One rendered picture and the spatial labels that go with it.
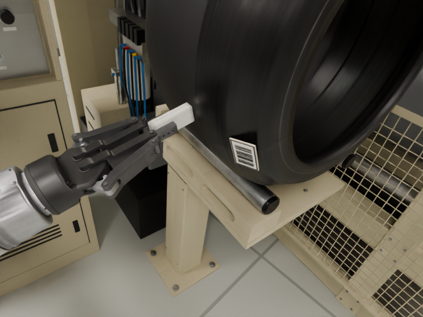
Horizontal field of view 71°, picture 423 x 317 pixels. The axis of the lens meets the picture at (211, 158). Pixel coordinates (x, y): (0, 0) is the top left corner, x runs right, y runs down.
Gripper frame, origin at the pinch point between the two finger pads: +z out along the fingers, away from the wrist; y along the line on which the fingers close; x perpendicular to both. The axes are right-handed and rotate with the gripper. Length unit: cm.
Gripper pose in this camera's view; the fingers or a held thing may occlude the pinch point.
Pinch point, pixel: (172, 121)
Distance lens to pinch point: 45.8
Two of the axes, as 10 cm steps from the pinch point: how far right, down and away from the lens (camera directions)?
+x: 0.9, 6.6, 7.5
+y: -5.9, -5.7, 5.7
